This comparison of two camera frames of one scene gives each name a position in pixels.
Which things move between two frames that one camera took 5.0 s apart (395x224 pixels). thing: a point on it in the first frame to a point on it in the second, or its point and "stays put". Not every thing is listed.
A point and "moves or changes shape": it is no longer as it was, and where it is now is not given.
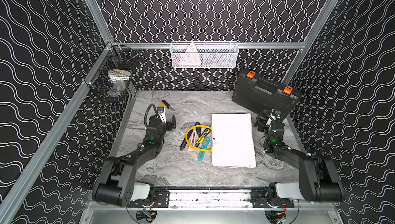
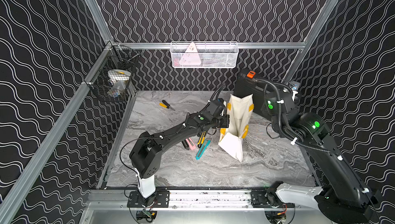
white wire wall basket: (211, 55) stays put
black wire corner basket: (110, 77) stays put
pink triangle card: (191, 56) stays put
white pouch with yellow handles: (232, 141) moves or changes shape
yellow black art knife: (207, 130) stays put
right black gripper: (263, 123) to (264, 108)
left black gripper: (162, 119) to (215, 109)
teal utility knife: (205, 144) stays put
